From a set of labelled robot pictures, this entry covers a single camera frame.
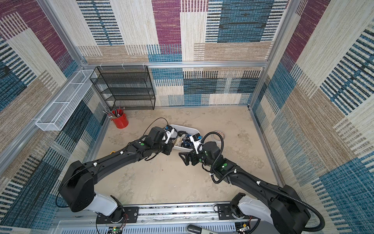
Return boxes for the black watch with strap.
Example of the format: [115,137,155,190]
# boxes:
[177,131,189,137]

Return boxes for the white wire mesh basket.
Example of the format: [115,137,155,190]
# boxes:
[36,70,93,131]

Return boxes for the red pen cup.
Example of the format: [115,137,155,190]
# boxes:
[112,114,129,129]

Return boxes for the black wire mesh shelf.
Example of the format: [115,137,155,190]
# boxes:
[90,65,156,111]

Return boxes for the blue transparent watch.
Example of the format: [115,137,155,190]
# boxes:
[181,139,193,149]

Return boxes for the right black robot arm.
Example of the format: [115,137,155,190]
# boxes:
[179,137,325,234]

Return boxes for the pens in cup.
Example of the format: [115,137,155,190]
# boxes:
[102,101,125,119]

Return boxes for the white plastic storage box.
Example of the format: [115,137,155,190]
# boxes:
[171,124,200,152]

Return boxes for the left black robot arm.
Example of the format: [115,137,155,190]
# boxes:
[58,125,174,223]

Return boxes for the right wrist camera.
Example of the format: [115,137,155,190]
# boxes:
[190,133,202,154]

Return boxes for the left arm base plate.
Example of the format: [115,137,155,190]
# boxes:
[96,206,139,224]

